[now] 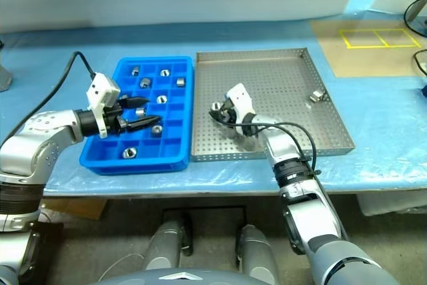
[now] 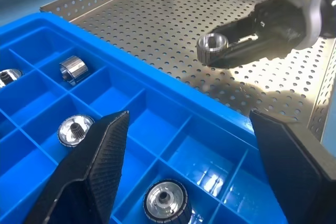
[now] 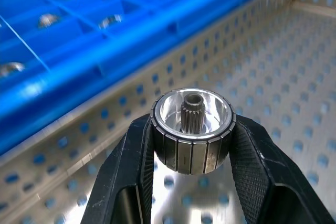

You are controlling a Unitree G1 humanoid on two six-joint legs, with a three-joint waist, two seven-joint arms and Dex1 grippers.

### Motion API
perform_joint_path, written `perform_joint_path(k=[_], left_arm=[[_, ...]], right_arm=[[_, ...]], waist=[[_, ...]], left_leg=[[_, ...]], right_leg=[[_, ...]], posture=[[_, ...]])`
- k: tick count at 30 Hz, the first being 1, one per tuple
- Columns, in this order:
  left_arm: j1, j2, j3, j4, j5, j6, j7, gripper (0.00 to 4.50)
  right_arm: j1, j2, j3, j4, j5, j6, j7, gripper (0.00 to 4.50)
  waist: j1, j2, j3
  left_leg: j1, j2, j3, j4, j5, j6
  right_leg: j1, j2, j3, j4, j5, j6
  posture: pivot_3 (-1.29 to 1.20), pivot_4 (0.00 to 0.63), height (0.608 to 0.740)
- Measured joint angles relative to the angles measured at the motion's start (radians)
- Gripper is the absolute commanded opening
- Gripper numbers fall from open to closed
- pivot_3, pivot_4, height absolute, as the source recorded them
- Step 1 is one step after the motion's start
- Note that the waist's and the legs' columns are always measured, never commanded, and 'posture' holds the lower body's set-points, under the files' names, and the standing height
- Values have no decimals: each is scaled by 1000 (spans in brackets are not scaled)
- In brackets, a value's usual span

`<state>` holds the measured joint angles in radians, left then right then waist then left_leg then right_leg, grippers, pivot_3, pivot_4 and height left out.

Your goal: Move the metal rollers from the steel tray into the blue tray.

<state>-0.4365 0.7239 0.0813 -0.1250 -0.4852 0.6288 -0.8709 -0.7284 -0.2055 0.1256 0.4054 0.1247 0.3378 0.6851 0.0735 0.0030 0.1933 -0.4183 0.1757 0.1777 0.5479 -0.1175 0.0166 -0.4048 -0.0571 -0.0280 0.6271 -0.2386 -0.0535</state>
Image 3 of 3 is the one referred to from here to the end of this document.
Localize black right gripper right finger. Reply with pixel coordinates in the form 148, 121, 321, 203
228, 114, 336, 224

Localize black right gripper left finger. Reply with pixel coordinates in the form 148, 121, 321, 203
80, 115, 156, 224

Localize small metal roller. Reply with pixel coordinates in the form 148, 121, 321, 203
98, 14, 123, 29
0, 62, 26, 78
150, 87, 237, 176
38, 13, 60, 28

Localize perforated steel tray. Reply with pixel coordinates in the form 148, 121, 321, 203
0, 0, 336, 224

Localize blue plastic compartment tray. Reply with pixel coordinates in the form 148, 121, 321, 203
0, 0, 266, 156

